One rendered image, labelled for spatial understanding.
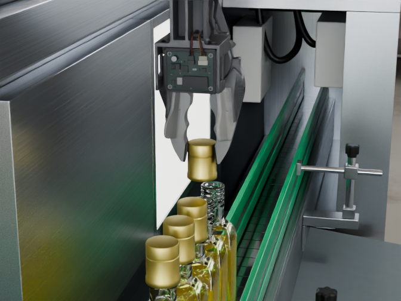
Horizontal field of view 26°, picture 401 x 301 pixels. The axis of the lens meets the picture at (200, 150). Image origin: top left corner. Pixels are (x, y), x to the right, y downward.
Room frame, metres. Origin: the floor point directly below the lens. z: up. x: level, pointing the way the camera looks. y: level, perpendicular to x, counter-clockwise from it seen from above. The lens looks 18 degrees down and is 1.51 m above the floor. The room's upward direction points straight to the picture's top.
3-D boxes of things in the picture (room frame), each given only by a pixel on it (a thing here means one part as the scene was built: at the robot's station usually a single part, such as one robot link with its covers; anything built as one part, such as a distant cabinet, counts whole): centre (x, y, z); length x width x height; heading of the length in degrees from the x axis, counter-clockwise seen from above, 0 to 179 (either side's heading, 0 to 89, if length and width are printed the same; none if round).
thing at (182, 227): (0.86, 0.02, 1.14); 0.04 x 0.04 x 0.04
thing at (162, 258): (0.80, 0.04, 1.14); 0.04 x 0.04 x 0.04
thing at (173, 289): (0.80, 0.04, 1.12); 0.03 x 0.03 x 0.05
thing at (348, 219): (1.63, -0.27, 0.90); 0.17 x 0.05 x 0.23; 78
